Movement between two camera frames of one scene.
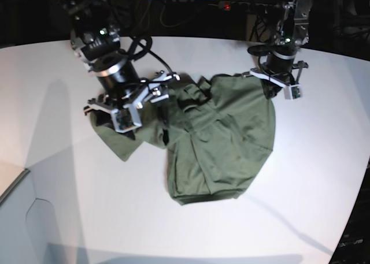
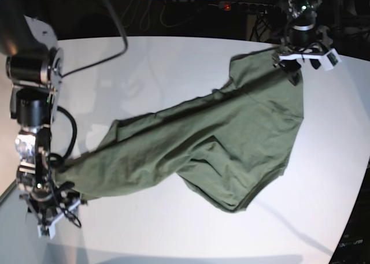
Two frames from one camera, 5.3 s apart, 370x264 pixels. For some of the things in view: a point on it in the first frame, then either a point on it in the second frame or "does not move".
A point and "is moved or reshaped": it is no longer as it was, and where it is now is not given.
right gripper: [272, 82] to [291, 67]
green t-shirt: [218, 131] is moved or reshaped
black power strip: [248, 6] does not move
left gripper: [146, 91] to [47, 205]
